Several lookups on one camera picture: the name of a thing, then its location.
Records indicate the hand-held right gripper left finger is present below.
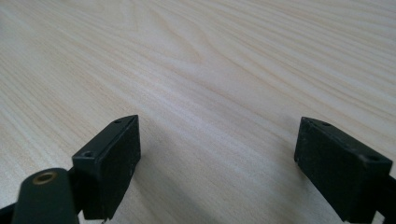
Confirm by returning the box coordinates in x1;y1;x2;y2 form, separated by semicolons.
71;114;142;221

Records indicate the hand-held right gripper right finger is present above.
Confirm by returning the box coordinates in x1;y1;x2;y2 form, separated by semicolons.
293;116;393;223

